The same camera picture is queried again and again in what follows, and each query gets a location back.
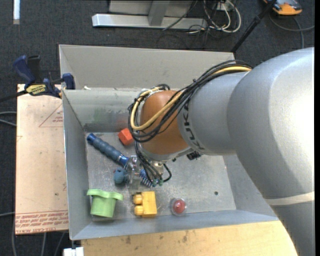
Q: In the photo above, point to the red dome in clear case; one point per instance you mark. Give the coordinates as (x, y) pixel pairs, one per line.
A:
(178, 206)

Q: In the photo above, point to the teal small toy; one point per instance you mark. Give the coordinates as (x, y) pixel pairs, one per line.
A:
(119, 176)

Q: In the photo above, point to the blue coiled spring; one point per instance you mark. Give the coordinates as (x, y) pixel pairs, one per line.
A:
(145, 179)

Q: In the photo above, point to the orange-red block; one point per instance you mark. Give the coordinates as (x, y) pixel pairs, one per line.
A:
(125, 136)

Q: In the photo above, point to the grey metal bin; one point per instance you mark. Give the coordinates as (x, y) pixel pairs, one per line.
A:
(195, 180)

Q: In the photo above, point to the black cylinder on white bracket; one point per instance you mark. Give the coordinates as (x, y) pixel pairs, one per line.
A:
(194, 155)

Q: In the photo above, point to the green plastic cup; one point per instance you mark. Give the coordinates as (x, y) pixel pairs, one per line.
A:
(103, 204)

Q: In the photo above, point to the brown cardboard board red print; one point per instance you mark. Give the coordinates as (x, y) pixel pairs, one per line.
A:
(40, 160)

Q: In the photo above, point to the yellow toy brick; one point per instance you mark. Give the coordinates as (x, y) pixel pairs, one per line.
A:
(148, 204)

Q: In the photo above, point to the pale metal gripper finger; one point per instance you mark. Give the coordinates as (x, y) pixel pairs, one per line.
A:
(135, 182)
(133, 164)

